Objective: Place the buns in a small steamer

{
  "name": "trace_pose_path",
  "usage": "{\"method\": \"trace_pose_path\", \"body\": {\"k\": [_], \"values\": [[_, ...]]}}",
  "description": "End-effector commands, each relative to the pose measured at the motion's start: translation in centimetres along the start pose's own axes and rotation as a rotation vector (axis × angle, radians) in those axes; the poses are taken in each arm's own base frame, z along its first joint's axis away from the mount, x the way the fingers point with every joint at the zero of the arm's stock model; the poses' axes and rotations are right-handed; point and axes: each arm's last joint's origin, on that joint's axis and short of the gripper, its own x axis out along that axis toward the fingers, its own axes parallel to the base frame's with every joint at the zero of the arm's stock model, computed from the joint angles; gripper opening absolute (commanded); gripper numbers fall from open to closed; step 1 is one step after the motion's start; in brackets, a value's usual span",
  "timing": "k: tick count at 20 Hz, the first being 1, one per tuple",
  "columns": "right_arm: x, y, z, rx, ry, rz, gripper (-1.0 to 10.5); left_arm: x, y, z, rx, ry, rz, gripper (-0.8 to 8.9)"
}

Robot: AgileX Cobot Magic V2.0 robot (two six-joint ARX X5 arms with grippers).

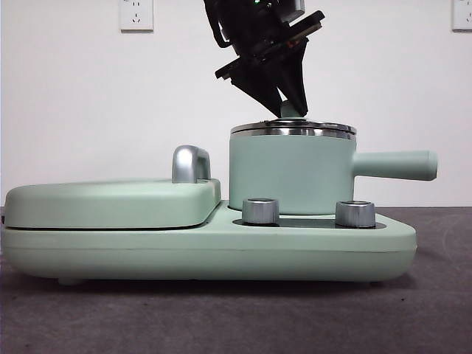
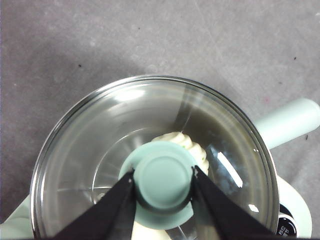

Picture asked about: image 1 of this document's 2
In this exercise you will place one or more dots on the glass pot lid green knob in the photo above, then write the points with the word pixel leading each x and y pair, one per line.
pixel 258 128

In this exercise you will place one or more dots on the green griddle cover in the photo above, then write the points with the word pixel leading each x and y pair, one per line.
pixel 110 206

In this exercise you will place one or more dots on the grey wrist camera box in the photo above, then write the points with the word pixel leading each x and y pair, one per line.
pixel 294 5

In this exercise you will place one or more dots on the green breakfast machine base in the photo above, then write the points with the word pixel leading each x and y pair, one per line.
pixel 221 254

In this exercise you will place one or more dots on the white wall socket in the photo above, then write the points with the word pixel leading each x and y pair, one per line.
pixel 136 16
pixel 462 14

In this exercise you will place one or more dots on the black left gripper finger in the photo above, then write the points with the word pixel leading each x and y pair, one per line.
pixel 262 86
pixel 295 73

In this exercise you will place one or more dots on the silver control knob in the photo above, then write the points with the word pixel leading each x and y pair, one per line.
pixel 354 214
pixel 260 212

